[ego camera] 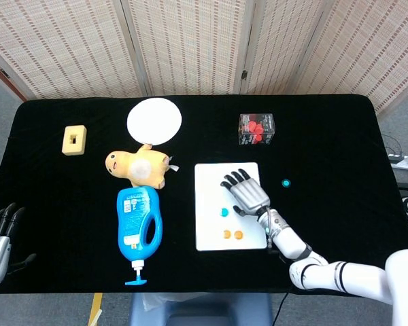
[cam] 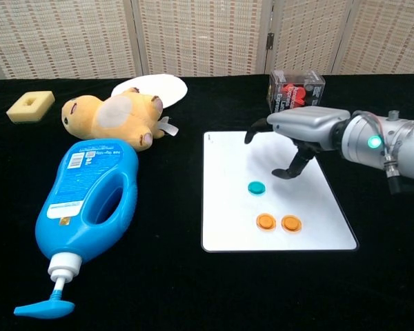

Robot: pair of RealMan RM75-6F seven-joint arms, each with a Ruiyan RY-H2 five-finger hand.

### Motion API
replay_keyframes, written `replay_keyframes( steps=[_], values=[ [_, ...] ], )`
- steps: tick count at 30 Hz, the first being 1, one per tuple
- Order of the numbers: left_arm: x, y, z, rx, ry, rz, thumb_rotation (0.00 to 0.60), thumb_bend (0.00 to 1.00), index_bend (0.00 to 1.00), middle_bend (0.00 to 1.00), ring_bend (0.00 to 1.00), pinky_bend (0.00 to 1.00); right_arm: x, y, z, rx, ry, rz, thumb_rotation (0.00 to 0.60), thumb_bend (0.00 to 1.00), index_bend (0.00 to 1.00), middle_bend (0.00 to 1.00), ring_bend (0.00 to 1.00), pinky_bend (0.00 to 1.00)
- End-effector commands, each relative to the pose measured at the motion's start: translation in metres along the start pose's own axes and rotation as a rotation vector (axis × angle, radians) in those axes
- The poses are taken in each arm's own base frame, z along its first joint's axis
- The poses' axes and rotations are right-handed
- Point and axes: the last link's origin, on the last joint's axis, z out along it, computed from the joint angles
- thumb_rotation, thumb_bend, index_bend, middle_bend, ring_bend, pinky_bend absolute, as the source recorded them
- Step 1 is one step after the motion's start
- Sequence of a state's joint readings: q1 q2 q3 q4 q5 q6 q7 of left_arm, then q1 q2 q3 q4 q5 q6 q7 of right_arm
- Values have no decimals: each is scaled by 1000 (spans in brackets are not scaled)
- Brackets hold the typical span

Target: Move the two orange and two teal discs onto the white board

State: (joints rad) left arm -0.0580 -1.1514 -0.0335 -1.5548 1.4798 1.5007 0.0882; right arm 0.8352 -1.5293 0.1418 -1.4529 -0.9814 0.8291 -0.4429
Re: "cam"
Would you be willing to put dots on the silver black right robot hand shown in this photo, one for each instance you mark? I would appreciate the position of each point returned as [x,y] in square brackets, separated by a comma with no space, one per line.
[307,125]

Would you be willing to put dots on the teal disc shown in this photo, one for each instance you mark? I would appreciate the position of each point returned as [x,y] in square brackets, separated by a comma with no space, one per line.
[256,188]

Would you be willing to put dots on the orange disc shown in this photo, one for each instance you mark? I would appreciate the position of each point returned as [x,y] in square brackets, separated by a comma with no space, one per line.
[291,223]
[265,221]

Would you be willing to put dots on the white rectangular board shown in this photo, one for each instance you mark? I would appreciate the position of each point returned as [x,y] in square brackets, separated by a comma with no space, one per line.
[234,213]

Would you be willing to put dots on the clear box with red capsules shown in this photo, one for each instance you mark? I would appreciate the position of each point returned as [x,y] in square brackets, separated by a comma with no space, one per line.
[296,89]

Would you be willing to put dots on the woven bamboo screen panel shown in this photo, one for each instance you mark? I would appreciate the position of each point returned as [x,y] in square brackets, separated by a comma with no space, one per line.
[200,34]
[62,38]
[307,34]
[390,34]

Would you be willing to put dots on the dark metal screen hinge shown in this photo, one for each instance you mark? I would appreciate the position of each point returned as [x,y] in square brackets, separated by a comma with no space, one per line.
[270,40]

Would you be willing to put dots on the white round plate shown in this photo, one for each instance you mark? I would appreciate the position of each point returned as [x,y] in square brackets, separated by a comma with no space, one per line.
[169,88]

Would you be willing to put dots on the yellow plush toy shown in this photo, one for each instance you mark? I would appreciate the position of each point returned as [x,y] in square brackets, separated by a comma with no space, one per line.
[124,117]

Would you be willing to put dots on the black table cloth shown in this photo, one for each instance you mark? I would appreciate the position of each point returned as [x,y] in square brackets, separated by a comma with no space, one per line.
[193,293]

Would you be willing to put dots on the blue pump detergent bottle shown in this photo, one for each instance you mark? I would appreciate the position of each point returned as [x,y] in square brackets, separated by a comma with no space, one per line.
[65,234]

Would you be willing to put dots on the yellow square sponge block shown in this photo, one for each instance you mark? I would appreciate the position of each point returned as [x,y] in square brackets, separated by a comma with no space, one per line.
[17,112]

